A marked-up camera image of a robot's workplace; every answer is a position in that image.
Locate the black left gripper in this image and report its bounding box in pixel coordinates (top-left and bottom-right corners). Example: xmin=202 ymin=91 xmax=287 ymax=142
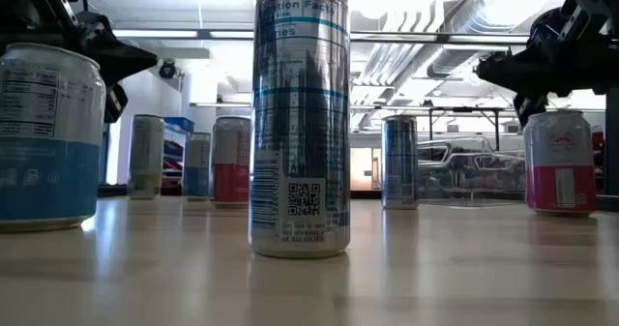
xmin=26 ymin=0 xmax=159 ymax=125

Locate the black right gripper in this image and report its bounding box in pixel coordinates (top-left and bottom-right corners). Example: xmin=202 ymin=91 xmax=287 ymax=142
xmin=476 ymin=0 xmax=619 ymax=127

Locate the white and blue soda can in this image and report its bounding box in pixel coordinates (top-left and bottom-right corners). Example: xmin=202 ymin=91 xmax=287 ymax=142
xmin=0 ymin=43 xmax=107 ymax=234
xmin=182 ymin=132 xmax=213 ymax=202

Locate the white and red soda can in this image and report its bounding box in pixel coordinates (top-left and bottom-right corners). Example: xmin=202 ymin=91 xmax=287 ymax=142
xmin=523 ymin=110 xmax=599 ymax=218
xmin=210 ymin=115 xmax=252 ymax=209

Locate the clear plastic bin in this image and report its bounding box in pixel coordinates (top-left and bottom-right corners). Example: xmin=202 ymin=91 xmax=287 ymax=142
xmin=418 ymin=135 xmax=527 ymax=206

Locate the slim silver blue can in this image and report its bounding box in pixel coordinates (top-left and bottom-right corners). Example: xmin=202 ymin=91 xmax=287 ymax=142
xmin=248 ymin=0 xmax=352 ymax=259
xmin=380 ymin=114 xmax=420 ymax=211

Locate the red tool cabinet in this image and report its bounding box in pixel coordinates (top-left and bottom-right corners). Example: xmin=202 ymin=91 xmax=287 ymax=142
xmin=592 ymin=131 xmax=605 ymax=192

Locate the black ceiling-mounted camera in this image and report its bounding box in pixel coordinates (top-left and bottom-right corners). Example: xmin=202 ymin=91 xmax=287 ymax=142
xmin=158 ymin=58 xmax=179 ymax=80

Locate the black background table frame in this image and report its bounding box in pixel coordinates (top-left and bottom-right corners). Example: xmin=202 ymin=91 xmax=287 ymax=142
xmin=427 ymin=105 xmax=504 ymax=153

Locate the large silver ceiling duct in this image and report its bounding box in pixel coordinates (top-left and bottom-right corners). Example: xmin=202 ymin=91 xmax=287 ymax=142
xmin=427 ymin=0 xmax=538 ymax=78

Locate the black vertical frame post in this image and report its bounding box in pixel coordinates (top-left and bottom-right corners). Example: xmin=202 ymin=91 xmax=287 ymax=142
xmin=604 ymin=87 xmax=619 ymax=196

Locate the black rail with light strips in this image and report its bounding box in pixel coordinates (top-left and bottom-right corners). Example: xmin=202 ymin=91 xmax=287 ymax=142
xmin=111 ymin=28 xmax=532 ymax=45

